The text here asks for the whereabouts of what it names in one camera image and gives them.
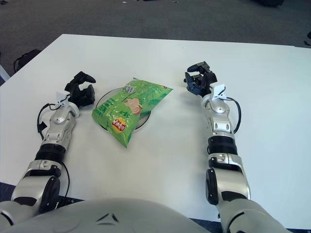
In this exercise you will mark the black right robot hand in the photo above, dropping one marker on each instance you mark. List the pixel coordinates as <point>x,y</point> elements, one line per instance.
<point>205,81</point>

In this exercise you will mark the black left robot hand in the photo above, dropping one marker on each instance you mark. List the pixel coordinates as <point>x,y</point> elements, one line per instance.
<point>76,94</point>

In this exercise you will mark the green snack chips bag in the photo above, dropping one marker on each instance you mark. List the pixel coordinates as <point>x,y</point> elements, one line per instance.
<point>126,114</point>

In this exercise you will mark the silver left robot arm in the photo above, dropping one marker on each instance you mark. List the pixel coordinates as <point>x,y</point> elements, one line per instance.
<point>58,126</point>

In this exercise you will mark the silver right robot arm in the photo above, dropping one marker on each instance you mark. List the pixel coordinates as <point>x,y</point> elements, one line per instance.
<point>222,126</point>

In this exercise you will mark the white plate black rim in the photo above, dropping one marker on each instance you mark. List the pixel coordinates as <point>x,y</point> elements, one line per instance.
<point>143,120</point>

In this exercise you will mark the black backpack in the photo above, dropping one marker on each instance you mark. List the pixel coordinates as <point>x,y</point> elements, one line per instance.
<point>25,58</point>

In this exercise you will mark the white table leg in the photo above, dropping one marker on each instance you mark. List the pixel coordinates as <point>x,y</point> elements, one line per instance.
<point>3,72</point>

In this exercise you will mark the large black floor object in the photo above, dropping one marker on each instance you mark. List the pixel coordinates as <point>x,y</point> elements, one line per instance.
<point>268,2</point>

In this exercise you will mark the grey robot torso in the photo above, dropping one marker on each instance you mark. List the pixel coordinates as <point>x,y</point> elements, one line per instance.
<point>73,218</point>

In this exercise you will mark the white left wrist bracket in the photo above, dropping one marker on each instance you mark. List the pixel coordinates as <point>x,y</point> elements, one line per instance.
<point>60,95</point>

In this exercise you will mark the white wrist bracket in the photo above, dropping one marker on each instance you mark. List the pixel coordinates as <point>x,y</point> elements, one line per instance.
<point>218,91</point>
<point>60,95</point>

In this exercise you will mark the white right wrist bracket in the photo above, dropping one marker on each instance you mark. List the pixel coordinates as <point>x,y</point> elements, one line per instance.
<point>218,91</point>

